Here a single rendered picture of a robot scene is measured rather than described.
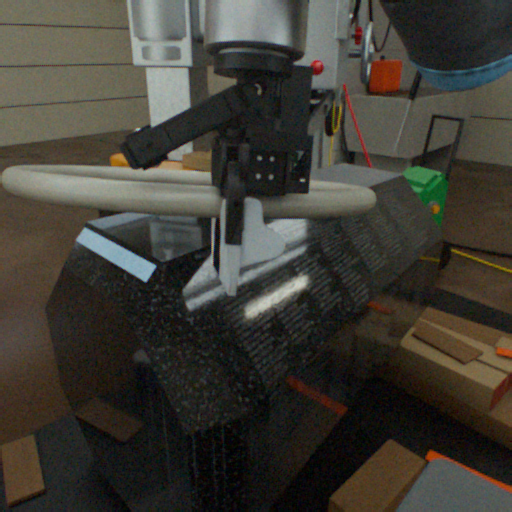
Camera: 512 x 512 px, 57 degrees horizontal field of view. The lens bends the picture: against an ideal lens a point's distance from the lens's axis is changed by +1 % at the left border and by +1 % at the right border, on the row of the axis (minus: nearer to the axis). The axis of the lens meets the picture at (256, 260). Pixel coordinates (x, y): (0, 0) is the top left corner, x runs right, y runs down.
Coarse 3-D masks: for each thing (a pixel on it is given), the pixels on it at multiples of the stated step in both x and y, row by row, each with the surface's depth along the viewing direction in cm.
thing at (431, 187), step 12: (432, 120) 272; (456, 120) 258; (456, 144) 259; (408, 168) 277; (420, 168) 276; (408, 180) 271; (420, 180) 264; (432, 180) 262; (444, 180) 262; (420, 192) 261; (432, 192) 261; (444, 192) 266; (432, 204) 262; (444, 204) 270; (432, 216) 269; (444, 252) 278; (444, 264) 282
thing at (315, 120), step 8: (320, 96) 138; (328, 96) 131; (344, 96) 137; (320, 104) 122; (328, 104) 132; (312, 112) 116; (320, 112) 121; (312, 120) 112; (320, 120) 123; (312, 128) 113
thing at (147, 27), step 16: (144, 0) 172; (160, 0) 170; (176, 0) 170; (192, 0) 173; (144, 16) 174; (160, 16) 172; (176, 16) 172; (144, 32) 177; (160, 32) 174; (176, 32) 175
